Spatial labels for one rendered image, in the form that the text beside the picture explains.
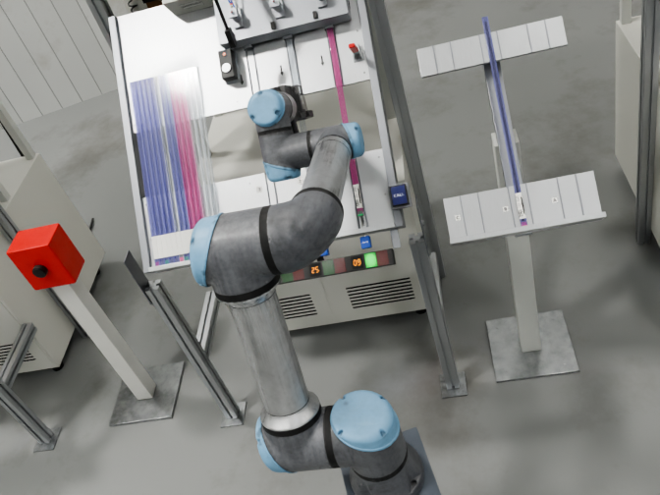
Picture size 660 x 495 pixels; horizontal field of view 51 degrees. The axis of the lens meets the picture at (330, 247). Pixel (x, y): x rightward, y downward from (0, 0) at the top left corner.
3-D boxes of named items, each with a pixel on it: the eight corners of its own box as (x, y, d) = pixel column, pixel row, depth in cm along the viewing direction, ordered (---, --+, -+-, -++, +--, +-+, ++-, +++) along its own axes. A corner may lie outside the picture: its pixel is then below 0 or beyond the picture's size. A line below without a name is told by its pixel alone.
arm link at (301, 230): (330, 213, 104) (357, 106, 146) (261, 225, 106) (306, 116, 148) (348, 277, 109) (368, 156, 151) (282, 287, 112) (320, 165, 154)
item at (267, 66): (373, 83, 179) (370, 79, 174) (141, 137, 192) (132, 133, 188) (352, -37, 182) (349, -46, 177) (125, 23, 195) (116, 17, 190)
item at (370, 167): (396, 223, 174) (394, 222, 171) (155, 267, 187) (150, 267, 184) (383, 149, 175) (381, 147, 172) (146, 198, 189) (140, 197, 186)
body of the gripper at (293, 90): (302, 85, 167) (292, 82, 156) (310, 121, 169) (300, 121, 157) (273, 92, 169) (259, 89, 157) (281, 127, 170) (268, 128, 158)
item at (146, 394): (172, 418, 239) (55, 258, 189) (110, 426, 244) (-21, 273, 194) (185, 362, 257) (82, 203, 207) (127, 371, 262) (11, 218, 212)
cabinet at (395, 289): (439, 319, 240) (405, 180, 200) (248, 349, 254) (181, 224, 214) (425, 202, 288) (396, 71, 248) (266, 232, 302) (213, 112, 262)
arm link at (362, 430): (408, 476, 129) (393, 437, 120) (338, 482, 132) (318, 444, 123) (407, 420, 138) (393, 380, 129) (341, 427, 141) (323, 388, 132)
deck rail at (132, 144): (160, 272, 189) (150, 272, 183) (154, 273, 190) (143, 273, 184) (126, 24, 195) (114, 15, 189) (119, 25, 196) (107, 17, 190)
